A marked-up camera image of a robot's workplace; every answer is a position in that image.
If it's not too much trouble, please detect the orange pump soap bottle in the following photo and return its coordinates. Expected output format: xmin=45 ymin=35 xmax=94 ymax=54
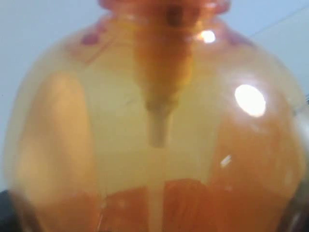
xmin=4 ymin=0 xmax=309 ymax=232

